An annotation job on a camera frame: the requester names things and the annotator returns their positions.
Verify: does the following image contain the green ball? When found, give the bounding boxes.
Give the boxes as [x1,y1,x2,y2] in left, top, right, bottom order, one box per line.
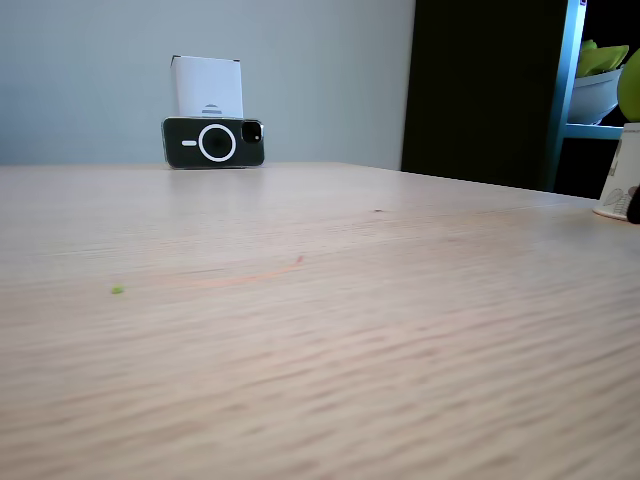
[616,46,640,124]

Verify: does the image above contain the paper cup with leaf print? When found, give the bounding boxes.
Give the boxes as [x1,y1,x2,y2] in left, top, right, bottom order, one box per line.
[591,121,640,222]

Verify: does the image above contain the white bowl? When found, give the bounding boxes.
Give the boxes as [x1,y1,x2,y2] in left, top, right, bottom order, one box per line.
[568,67,625,126]

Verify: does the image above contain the green leaves in bowl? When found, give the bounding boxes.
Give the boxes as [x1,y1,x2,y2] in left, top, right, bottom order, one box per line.
[576,38,631,79]

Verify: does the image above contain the dark cabinet panel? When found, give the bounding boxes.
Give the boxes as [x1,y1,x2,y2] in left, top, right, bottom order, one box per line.
[399,0,571,192]

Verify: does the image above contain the black smartphone in clear case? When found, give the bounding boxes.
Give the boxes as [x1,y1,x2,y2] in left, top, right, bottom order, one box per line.
[160,116,267,170]

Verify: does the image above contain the white cardboard box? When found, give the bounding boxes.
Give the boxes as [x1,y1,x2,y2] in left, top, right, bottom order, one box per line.
[169,55,245,120]

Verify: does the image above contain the blue shelf frame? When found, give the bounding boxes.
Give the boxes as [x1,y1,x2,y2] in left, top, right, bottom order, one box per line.
[544,0,640,194]

